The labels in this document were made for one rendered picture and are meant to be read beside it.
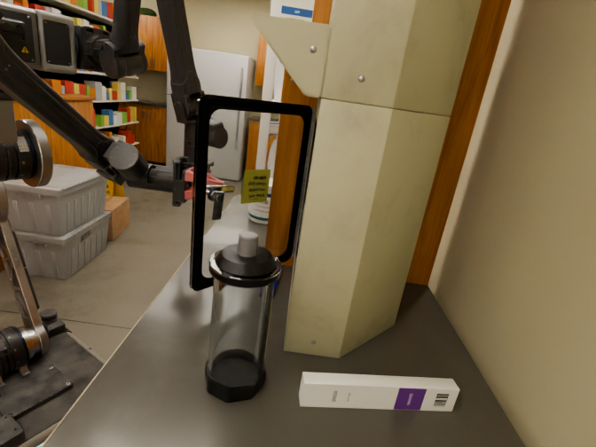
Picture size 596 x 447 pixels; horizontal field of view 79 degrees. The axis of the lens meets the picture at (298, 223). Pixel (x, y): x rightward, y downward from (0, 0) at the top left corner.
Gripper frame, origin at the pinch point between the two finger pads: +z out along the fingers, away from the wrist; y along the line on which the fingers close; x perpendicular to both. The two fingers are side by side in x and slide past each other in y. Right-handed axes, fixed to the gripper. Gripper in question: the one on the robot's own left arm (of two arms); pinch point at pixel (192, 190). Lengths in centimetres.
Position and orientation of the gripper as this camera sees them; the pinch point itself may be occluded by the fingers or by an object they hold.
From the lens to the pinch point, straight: 112.7
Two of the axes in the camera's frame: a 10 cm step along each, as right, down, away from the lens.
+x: 0.4, -3.3, 9.4
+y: 9.9, 1.4, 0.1
